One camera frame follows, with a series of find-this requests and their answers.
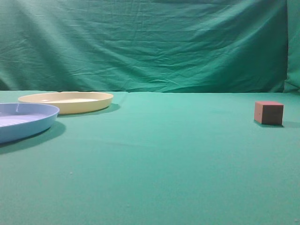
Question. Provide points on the red cube block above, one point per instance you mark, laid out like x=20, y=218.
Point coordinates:
x=268, y=112

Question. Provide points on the yellow plastic plate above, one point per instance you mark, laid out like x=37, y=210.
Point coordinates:
x=71, y=102

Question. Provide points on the blue plastic plate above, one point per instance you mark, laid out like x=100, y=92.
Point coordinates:
x=21, y=120

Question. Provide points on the green table cloth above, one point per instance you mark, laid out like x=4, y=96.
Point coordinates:
x=158, y=159

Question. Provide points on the green backdrop cloth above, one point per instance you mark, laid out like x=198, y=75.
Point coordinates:
x=177, y=46

